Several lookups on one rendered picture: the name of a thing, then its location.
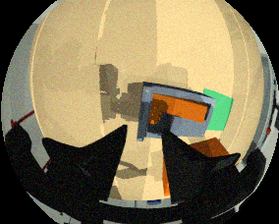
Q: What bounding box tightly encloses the orange l-shaped part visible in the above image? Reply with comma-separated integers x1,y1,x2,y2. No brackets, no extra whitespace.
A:
149,93,207,124

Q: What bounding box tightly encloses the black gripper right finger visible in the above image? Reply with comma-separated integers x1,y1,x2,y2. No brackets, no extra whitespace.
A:
161,129,241,205

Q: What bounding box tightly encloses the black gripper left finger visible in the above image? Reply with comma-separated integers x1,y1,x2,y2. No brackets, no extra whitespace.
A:
41,124,128,201

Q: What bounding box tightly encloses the grey tray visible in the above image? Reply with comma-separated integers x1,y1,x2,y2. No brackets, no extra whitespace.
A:
136,83,234,141

